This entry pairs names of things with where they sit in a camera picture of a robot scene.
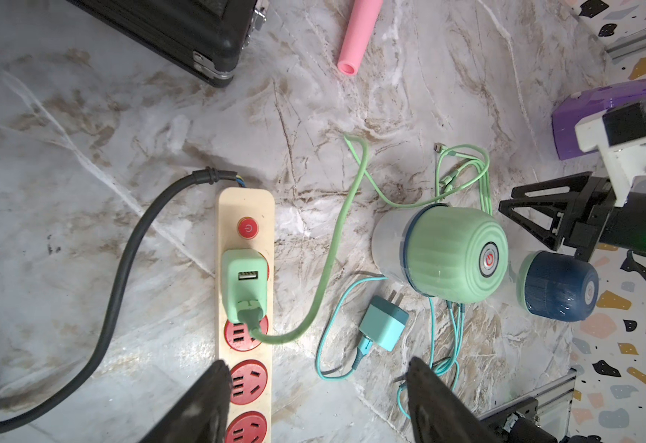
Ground green USB charger plug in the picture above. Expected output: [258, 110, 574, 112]
[221, 248, 269, 326]

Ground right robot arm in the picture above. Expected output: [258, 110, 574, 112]
[498, 172, 646, 301]

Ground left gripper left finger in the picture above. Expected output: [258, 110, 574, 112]
[141, 360, 232, 443]

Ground black hard case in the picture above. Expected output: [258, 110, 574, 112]
[73, 0, 269, 88]

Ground teal USB charger plug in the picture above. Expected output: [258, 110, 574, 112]
[358, 295, 410, 356]

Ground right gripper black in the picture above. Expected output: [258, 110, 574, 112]
[498, 172, 646, 261]

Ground beige red power strip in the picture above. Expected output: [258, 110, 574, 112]
[216, 188, 275, 442]

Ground pink toy microphone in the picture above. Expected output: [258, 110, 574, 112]
[337, 0, 383, 77]

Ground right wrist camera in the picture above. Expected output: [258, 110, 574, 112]
[575, 100, 646, 208]

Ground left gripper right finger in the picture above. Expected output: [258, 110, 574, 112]
[406, 357, 500, 443]

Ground black power strip cord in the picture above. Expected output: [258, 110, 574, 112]
[0, 167, 246, 439]

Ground green charging cable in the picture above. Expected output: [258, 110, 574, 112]
[237, 135, 494, 345]

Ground teal charging cable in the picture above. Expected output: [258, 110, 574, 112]
[314, 274, 467, 420]

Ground aluminium front rail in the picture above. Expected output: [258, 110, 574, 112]
[478, 369, 577, 442]

